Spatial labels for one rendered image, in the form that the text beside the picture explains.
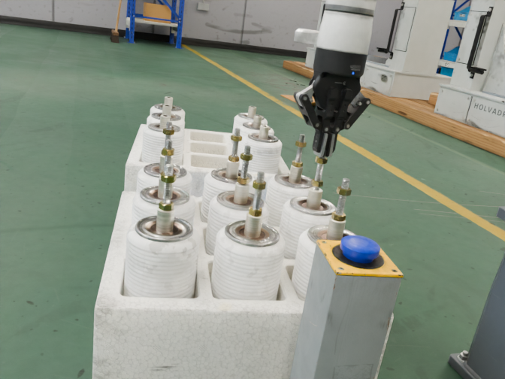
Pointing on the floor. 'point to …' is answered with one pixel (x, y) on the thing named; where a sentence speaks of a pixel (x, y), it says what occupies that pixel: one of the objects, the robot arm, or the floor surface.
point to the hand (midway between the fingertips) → (324, 144)
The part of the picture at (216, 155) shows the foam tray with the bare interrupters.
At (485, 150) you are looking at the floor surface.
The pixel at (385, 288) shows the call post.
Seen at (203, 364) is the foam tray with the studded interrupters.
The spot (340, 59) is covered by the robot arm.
